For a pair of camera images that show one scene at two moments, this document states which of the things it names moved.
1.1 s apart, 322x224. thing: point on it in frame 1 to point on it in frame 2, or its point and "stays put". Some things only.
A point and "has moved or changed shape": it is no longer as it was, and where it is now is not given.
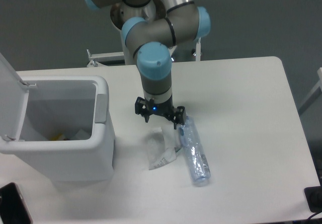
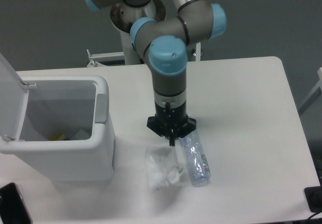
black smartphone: (13, 209) stays put
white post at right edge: (319, 73) stays put
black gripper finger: (179, 116) to (172, 137)
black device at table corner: (313, 196) stays put
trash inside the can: (60, 137) stays put
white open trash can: (60, 125) stays put
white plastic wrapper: (162, 146) has moved or changed shape
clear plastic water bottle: (198, 165) stays put
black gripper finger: (141, 108) to (171, 137)
